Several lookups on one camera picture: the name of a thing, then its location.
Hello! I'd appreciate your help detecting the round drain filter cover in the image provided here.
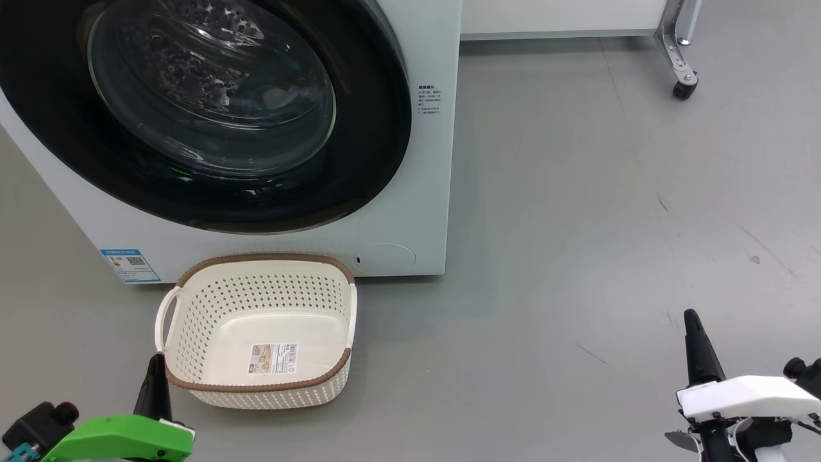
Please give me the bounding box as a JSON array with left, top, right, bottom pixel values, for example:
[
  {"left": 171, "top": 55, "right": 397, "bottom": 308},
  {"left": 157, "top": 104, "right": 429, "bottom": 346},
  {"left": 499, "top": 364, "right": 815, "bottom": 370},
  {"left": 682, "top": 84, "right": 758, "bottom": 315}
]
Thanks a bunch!
[{"left": 353, "top": 243, "right": 418, "bottom": 273}]

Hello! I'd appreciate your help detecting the teal left camera cable plug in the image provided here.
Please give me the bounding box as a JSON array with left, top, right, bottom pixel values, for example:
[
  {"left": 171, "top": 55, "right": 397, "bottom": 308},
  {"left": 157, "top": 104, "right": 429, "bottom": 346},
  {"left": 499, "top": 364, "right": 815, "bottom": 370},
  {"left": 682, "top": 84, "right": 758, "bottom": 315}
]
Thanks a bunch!
[{"left": 0, "top": 441, "right": 39, "bottom": 462}]

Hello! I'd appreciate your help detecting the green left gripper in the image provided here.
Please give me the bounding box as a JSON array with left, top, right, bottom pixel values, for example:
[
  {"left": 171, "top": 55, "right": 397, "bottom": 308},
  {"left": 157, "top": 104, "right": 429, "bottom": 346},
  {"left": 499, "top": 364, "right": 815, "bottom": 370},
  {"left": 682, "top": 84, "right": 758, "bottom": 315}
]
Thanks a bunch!
[{"left": 40, "top": 352, "right": 195, "bottom": 462}]

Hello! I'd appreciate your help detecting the basket barcode label sticker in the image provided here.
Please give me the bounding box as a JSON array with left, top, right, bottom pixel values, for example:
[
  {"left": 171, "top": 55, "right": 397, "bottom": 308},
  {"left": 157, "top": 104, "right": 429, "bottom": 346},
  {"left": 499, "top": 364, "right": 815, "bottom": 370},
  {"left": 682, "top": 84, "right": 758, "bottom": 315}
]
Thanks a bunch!
[{"left": 249, "top": 342, "right": 300, "bottom": 376}]

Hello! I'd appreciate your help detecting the blue energy label sticker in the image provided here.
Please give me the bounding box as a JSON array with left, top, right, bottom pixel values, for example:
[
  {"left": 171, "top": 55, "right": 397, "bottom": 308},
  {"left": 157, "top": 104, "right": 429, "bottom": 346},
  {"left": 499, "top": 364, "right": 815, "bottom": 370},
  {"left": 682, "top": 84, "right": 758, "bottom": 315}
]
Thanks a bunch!
[{"left": 99, "top": 249, "right": 161, "bottom": 284}]

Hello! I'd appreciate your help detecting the white front-load washing machine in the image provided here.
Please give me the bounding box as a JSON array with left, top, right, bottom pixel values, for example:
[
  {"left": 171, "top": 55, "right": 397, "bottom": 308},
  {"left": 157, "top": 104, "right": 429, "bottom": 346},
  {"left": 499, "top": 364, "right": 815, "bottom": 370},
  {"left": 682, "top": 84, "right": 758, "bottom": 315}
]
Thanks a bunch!
[{"left": 0, "top": 0, "right": 462, "bottom": 285}]

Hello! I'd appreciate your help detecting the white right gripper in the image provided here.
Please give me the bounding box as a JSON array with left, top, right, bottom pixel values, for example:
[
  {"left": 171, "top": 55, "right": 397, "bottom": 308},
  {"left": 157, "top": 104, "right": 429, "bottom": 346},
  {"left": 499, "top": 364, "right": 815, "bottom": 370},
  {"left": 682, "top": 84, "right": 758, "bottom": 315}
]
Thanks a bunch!
[{"left": 677, "top": 309, "right": 821, "bottom": 424}]

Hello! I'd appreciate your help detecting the cream perforated laundry basket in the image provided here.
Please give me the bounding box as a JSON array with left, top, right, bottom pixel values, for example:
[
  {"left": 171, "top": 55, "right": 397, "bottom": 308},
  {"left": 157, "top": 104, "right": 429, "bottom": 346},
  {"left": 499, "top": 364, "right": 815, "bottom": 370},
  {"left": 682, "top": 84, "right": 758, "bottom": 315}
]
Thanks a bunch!
[{"left": 154, "top": 252, "right": 358, "bottom": 410}]

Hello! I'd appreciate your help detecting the white mobile partition panel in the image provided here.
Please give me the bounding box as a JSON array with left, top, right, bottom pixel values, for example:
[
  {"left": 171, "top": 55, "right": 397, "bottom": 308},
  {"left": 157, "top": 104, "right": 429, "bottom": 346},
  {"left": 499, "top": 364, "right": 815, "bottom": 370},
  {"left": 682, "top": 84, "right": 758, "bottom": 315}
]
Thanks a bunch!
[{"left": 461, "top": 0, "right": 671, "bottom": 40}]

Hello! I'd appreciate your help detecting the round glass washing machine door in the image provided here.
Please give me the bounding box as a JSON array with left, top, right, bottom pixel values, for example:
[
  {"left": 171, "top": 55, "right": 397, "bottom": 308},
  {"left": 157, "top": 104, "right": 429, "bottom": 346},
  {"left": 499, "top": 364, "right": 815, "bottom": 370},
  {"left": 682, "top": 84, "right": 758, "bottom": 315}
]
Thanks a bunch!
[{"left": 0, "top": 0, "right": 412, "bottom": 235}]

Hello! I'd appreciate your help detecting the printed instruction text label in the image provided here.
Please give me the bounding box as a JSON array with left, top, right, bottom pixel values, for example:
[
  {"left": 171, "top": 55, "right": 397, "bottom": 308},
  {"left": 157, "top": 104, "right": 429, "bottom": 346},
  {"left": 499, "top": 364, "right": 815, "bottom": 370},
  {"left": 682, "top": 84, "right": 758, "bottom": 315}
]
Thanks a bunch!
[{"left": 417, "top": 83, "right": 442, "bottom": 116}]

